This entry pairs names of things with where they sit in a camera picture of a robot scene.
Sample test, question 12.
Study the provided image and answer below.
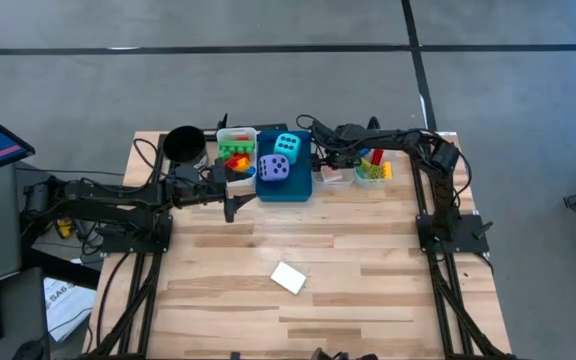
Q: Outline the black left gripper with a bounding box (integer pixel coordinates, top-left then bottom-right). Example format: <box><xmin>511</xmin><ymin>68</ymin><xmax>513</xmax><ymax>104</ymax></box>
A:
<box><xmin>167</xmin><ymin>160</ymin><xmax>258</xmax><ymax>224</ymax></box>

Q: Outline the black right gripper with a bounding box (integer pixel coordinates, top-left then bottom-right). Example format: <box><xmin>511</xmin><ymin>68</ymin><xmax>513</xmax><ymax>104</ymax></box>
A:
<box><xmin>310</xmin><ymin>123</ymin><xmax>369</xmax><ymax>174</ymax></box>

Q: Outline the purple foam die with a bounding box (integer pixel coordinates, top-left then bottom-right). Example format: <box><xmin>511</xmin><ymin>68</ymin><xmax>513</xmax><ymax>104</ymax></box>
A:
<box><xmin>257</xmin><ymin>153</ymin><xmax>292</xmax><ymax>183</ymax></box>

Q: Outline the teal foam die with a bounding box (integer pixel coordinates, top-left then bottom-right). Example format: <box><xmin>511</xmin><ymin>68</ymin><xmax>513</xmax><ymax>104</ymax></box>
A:
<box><xmin>272</xmin><ymin>132</ymin><xmax>303</xmax><ymax>166</ymax></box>

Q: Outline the clear plastic bin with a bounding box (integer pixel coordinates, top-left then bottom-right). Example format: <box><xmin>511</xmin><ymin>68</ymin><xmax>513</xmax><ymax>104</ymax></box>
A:
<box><xmin>311</xmin><ymin>130</ymin><xmax>357</xmax><ymax>192</ymax></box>
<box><xmin>350</xmin><ymin>128</ymin><xmax>399</xmax><ymax>190</ymax></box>

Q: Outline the blue plastic bin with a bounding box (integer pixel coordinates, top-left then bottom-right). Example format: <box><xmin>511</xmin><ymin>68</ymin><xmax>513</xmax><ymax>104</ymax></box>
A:
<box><xmin>255</xmin><ymin>129</ymin><xmax>315</xmax><ymax>204</ymax></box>

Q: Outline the white plastic bin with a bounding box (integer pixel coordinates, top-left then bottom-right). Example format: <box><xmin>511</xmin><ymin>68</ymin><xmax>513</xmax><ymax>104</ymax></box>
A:
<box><xmin>214</xmin><ymin>126</ymin><xmax>260</xmax><ymax>189</ymax></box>

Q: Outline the black bucket with eyes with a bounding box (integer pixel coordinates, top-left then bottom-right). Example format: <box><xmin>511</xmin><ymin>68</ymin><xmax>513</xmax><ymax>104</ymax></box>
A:
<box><xmin>161</xmin><ymin>124</ymin><xmax>211</xmax><ymax>171</ymax></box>

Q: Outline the white cardboard box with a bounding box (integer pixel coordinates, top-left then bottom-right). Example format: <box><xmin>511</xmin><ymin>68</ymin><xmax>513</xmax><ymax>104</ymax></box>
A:
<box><xmin>269</xmin><ymin>260</ymin><xmax>308</xmax><ymax>296</ymax></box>

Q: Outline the black clamp lever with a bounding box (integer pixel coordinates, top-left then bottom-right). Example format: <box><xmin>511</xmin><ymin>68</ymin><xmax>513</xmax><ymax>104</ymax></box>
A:
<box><xmin>471</xmin><ymin>221</ymin><xmax>495</xmax><ymax>241</ymax></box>

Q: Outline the yellow hand tool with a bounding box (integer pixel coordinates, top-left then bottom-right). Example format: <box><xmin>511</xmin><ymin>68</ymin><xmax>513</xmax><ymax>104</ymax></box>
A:
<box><xmin>54</xmin><ymin>216</ymin><xmax>76</xmax><ymax>240</ymax></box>

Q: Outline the black computer mouse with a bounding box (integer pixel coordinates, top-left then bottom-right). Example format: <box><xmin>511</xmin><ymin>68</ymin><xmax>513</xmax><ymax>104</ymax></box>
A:
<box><xmin>10</xmin><ymin>338</ymin><xmax>45</xmax><ymax>360</ymax></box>

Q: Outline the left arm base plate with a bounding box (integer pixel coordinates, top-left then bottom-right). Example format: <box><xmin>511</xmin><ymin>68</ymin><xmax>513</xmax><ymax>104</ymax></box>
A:
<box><xmin>100</xmin><ymin>214</ymin><xmax>174</xmax><ymax>254</ymax></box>

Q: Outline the black aluminium table frame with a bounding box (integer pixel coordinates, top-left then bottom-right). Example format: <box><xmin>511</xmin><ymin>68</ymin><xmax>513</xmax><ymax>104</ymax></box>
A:
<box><xmin>85</xmin><ymin>119</ymin><xmax>517</xmax><ymax>360</ymax></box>

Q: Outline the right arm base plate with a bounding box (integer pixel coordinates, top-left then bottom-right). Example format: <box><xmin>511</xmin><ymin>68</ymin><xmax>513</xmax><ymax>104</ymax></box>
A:
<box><xmin>415</xmin><ymin>213</ymin><xmax>490</xmax><ymax>254</ymax></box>

